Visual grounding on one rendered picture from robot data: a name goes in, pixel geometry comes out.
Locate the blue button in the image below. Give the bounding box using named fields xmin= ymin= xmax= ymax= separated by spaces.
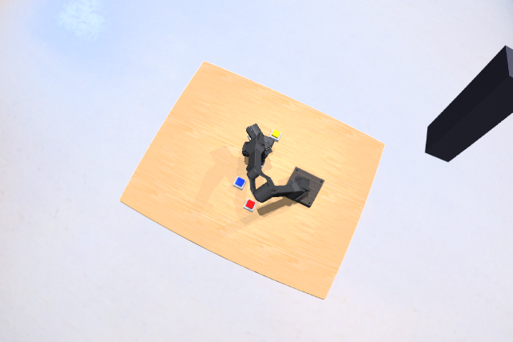
xmin=232 ymin=176 xmax=247 ymax=191

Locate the red button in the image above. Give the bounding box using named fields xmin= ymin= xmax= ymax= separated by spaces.
xmin=243 ymin=198 xmax=257 ymax=212

